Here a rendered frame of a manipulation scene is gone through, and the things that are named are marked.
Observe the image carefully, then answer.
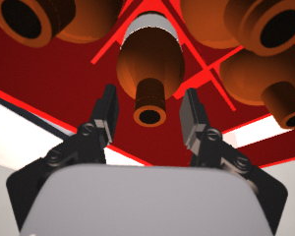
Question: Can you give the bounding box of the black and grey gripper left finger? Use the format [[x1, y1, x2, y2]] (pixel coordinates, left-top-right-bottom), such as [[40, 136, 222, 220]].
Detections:
[[6, 84, 119, 233]]

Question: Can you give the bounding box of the dark red box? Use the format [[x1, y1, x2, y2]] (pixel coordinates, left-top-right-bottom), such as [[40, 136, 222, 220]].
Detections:
[[0, 0, 295, 168]]

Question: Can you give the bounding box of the dark grey tray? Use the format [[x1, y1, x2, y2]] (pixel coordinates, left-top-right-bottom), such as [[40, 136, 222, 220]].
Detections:
[[0, 97, 76, 141]]

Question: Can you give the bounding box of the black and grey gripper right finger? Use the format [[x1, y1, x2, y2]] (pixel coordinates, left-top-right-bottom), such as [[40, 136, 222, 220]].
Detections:
[[179, 88, 288, 236]]

